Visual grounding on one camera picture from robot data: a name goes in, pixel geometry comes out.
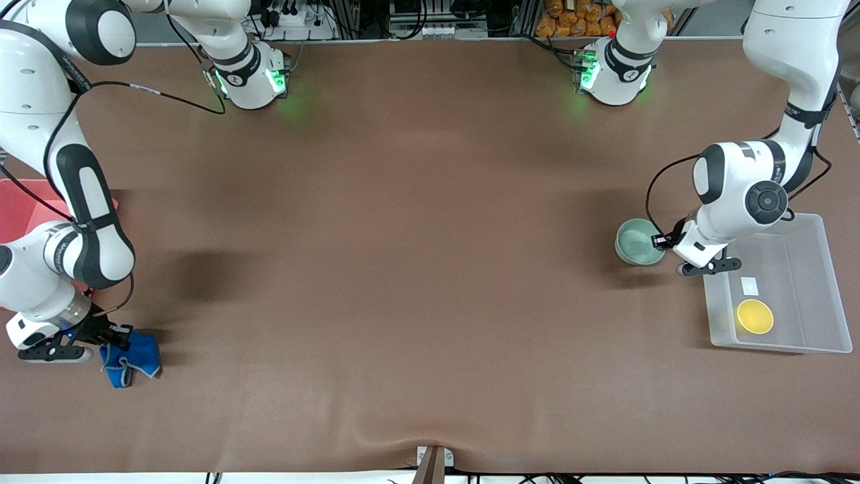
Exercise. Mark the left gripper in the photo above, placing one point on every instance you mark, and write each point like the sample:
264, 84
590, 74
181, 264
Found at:
674, 233

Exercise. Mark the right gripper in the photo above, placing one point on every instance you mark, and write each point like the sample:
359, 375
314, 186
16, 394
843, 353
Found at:
96, 328

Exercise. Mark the pale green bowl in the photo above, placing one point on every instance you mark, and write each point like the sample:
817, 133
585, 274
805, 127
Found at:
635, 245

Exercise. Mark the blue cloth with grey trim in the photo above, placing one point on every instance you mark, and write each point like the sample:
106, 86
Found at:
138, 359

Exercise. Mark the yellow plastic cup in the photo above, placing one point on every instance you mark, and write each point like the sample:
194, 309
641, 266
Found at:
755, 316

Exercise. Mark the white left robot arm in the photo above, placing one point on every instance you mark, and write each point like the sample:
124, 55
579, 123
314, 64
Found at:
739, 188

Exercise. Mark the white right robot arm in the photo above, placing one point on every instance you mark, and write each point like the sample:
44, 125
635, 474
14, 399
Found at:
87, 242

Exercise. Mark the white label sticker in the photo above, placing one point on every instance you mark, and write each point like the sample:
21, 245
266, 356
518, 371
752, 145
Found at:
750, 286

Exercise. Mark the pink plastic bin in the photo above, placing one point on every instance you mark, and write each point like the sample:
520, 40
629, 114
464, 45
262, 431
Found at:
20, 208

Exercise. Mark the clear plastic bin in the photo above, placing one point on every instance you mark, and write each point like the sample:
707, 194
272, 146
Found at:
806, 302

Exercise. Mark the pile of orange objects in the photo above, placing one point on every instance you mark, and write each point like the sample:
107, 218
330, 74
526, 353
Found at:
571, 20

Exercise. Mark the brown table cover mat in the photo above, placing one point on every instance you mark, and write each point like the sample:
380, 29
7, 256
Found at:
403, 269

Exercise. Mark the white power strip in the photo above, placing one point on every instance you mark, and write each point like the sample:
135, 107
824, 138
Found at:
295, 18

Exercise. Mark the aluminium table edge rail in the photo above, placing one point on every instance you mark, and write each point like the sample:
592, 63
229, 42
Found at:
852, 101

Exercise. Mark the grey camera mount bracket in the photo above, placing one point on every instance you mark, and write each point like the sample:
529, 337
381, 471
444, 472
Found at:
431, 465

